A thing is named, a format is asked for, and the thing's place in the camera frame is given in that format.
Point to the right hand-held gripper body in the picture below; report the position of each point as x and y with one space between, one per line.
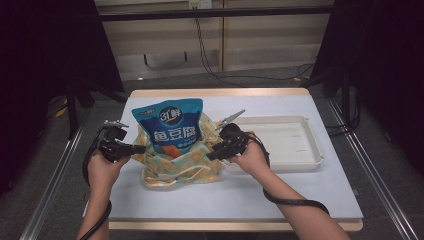
235 140

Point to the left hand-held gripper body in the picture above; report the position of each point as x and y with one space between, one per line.
113 148

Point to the blue snack packet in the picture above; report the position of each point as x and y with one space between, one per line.
173 130

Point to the yellow patterned cloth bag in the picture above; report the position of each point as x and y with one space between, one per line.
180 170

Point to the white plastic tray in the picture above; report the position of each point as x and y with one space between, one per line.
283 143

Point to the person's left hand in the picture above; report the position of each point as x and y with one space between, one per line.
101 173

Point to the person's right hand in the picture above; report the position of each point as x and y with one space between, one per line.
255 160

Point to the yellow tape piece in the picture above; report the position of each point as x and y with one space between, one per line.
61 112

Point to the black curtain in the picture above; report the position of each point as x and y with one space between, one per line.
33 50
383 66

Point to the black metal bar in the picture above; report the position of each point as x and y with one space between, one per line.
266 11

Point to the metal floor rail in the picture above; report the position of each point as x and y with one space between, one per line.
376 183
50 193

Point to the white wall socket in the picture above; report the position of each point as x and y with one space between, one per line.
200 3

